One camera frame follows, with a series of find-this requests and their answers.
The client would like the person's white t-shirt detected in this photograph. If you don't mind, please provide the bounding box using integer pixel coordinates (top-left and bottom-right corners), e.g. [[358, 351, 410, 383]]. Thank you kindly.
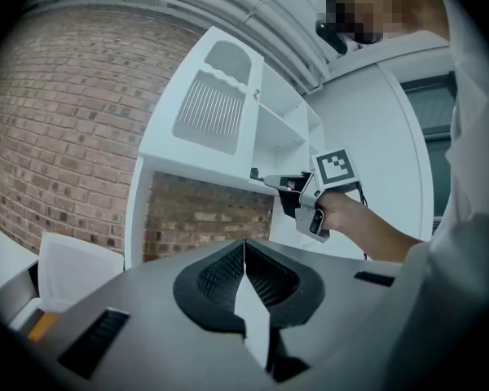
[[337, 29, 488, 391]]

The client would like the white cabinet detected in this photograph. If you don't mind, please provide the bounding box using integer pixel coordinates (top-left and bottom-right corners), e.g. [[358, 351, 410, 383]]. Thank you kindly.
[[137, 61, 326, 197]]

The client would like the black head-mounted camera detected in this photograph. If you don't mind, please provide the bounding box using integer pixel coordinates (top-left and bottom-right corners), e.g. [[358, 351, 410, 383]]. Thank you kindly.
[[315, 17, 349, 55]]

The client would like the person's head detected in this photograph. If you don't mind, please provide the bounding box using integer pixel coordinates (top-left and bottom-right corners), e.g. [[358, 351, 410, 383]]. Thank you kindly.
[[325, 0, 452, 44]]

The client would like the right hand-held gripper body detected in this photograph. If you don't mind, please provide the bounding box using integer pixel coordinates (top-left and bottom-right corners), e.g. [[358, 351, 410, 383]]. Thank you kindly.
[[277, 148, 363, 244]]

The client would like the white plain table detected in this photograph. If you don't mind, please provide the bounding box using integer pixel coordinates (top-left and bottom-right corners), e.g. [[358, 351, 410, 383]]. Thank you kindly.
[[0, 213, 41, 297]]

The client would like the orange cushion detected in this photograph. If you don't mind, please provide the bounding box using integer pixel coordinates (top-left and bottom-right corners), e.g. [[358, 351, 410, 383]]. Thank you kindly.
[[27, 312, 61, 342]]

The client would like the grey framed window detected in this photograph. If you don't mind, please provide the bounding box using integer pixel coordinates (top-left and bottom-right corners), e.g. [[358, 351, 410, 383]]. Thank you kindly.
[[399, 73, 460, 235]]

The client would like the person's right forearm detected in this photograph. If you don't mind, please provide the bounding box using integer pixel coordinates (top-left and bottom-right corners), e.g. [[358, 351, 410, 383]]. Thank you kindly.
[[324, 193, 427, 262]]

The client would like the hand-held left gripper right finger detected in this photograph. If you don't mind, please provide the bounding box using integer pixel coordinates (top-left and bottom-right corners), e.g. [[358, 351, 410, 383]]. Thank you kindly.
[[244, 238, 403, 391]]

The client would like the white office chair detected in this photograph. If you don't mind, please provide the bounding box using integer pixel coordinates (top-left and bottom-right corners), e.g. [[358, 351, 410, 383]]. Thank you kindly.
[[0, 230, 126, 341]]

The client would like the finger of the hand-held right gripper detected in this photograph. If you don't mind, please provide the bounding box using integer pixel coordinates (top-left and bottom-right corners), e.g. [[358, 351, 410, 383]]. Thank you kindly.
[[263, 172, 313, 190]]

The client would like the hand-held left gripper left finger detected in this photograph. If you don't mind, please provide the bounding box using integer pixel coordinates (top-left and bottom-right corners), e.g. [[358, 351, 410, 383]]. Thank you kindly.
[[18, 238, 270, 391]]

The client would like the white ribbed glass cabinet door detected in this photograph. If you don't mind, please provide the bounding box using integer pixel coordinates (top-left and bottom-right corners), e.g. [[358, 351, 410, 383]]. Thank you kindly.
[[137, 25, 267, 181]]

